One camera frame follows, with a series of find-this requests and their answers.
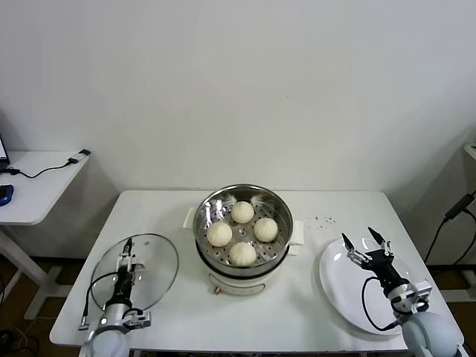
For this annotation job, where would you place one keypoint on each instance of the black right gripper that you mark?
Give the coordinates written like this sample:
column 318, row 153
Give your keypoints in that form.
column 383, row 267

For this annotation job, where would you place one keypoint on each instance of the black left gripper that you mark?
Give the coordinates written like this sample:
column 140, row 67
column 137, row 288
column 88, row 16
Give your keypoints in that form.
column 123, row 288

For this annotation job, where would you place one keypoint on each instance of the white steamed baozi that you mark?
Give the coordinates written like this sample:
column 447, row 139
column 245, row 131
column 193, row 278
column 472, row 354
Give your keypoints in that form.
column 242, row 253
column 243, row 212
column 266, row 230
column 219, row 234

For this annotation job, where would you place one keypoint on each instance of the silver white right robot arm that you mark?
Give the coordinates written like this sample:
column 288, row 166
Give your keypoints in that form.
column 431, row 334

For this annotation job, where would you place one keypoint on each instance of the perforated steel steamer basket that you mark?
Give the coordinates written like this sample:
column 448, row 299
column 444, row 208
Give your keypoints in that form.
column 282, row 223

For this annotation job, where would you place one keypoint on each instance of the large white plate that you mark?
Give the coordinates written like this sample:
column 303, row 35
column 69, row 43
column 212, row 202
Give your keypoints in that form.
column 334, row 282

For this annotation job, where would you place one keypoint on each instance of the scattered dark crumbs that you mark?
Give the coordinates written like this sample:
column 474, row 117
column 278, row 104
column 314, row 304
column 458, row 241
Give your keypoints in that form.
column 329, row 220

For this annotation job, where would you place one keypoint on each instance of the white side table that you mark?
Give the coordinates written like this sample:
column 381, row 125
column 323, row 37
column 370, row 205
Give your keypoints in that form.
column 37, row 201

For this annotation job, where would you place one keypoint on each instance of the blue computer mouse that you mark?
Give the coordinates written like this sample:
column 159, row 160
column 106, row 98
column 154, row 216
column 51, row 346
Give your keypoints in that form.
column 6, row 195

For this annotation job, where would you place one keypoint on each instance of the white side desk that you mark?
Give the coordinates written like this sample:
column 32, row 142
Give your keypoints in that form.
column 470, row 156

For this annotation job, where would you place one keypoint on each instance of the dark laptop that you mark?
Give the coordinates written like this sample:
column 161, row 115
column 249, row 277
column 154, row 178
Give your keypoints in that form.
column 3, row 148

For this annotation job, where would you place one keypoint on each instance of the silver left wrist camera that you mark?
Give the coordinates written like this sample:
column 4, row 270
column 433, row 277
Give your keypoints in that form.
column 139, row 320

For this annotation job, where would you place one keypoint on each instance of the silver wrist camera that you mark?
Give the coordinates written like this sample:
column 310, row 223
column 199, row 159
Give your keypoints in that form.
column 139, row 320
column 422, row 292

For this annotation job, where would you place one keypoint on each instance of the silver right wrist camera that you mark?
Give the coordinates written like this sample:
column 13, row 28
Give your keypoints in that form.
column 422, row 292

